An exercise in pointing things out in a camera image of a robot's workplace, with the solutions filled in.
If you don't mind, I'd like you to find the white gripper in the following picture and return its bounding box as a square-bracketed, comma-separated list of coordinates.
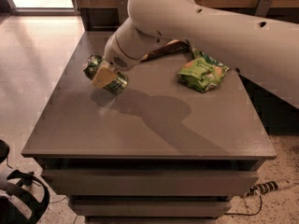
[92, 32, 147, 89]

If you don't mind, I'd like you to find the black power cable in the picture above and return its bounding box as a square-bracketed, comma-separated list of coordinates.
[224, 193, 263, 217]

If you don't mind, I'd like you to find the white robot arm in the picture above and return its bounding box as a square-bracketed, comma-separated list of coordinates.
[103, 0, 299, 107]

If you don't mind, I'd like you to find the white power strip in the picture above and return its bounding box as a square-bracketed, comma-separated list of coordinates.
[244, 179, 293, 197]

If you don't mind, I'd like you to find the brown yellow snack bag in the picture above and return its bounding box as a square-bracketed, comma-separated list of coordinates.
[142, 40, 190, 62]

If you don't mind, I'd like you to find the left metal wall bracket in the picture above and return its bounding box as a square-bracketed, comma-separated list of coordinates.
[116, 0, 128, 24]

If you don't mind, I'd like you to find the right metal wall bracket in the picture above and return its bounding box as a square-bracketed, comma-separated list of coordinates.
[254, 0, 273, 17]

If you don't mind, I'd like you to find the green chip bag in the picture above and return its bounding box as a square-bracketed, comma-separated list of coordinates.
[178, 49, 230, 93]

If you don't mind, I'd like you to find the green soda can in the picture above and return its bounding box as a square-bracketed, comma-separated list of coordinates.
[83, 54, 128, 95]

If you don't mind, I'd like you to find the metal wall bracket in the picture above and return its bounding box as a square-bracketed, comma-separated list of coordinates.
[254, 0, 273, 17]
[116, 0, 128, 24]

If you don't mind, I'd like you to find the grey drawer cabinet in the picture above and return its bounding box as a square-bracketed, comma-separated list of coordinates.
[22, 33, 276, 224]

